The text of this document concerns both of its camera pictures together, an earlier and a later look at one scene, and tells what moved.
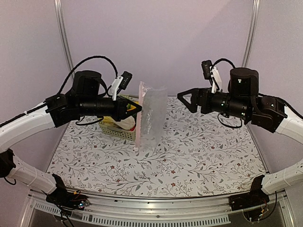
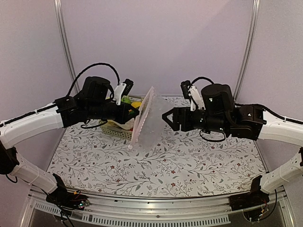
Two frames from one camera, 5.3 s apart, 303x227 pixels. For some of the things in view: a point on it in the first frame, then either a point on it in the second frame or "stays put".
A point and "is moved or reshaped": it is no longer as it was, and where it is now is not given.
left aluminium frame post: (61, 24) stays put
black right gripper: (196, 92) → (178, 111)
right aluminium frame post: (255, 12) stays put
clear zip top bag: (151, 116) is moved or reshaped
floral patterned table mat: (199, 155) stays put
